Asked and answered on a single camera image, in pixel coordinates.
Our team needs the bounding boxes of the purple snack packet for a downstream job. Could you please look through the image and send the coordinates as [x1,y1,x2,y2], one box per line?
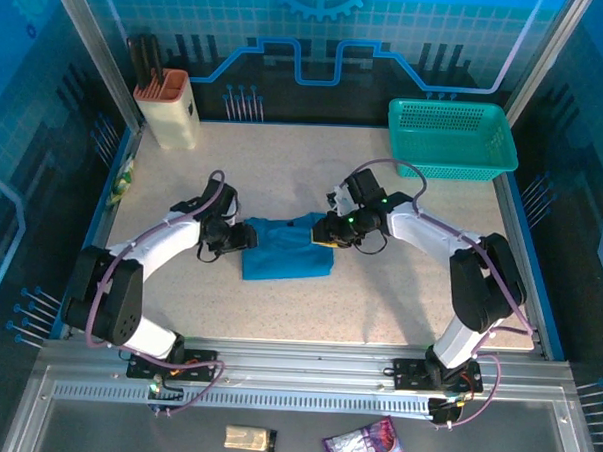
[321,412,417,452]

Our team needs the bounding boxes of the aluminium corner post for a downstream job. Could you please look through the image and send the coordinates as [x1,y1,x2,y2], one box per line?
[500,0,593,134]
[39,0,152,130]

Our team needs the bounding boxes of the black utensil handle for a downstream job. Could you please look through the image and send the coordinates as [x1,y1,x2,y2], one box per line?
[125,37,152,88]
[136,35,160,87]
[147,34,168,84]

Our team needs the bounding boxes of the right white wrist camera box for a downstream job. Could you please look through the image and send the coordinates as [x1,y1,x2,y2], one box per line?
[325,184,355,215]

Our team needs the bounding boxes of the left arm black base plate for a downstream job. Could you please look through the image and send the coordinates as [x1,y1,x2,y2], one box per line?
[126,346,220,384]

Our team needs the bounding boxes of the green yellow patterned cloth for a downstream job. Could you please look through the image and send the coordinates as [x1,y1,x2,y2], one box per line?
[106,150,137,210]

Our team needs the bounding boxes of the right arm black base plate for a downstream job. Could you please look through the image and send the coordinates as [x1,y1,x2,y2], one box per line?
[391,357,486,395]

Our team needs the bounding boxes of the teal plastic basket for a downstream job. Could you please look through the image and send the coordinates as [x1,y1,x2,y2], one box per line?
[385,98,521,184]

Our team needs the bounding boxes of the beige utensil holder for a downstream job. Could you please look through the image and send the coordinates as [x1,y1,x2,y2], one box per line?
[130,67,204,152]

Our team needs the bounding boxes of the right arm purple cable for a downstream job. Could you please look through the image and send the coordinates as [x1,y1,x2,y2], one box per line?
[330,157,545,432]

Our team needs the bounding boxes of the blue t-shirt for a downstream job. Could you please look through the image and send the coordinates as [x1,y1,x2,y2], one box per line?
[239,207,338,286]

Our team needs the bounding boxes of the small black controller board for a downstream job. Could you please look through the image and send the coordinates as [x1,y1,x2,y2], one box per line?
[145,373,186,416]
[426,394,468,428]

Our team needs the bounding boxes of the slotted grey cable duct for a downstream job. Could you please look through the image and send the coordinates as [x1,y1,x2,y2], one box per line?
[51,378,438,419]

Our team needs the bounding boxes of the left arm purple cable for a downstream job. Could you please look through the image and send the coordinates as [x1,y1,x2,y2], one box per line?
[81,164,235,419]

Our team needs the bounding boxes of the gold foil packet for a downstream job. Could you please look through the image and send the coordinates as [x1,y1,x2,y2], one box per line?
[224,424,278,452]

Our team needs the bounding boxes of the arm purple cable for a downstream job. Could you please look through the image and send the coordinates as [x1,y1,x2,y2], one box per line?
[81,164,235,419]
[330,157,545,432]

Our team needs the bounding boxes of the aluminium frame rail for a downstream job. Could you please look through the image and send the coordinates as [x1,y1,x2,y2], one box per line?
[33,329,577,405]

